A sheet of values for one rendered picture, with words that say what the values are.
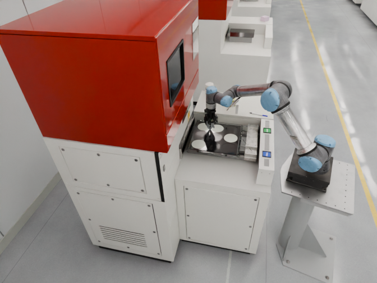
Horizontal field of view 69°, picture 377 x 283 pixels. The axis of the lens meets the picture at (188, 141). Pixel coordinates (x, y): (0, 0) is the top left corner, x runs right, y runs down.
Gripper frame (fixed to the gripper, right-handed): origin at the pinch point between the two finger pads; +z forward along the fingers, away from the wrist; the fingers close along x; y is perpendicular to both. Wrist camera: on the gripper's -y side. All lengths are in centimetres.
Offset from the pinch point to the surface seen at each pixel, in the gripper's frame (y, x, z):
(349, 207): 89, 54, 9
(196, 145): 14.8, -15.7, 1.3
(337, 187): 74, 58, 9
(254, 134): 14.9, 30.7, 3.3
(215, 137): 11.3, 0.2, 1.4
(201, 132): 2.2, -7.2, 1.4
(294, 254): 72, 49, 90
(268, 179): 59, 18, 4
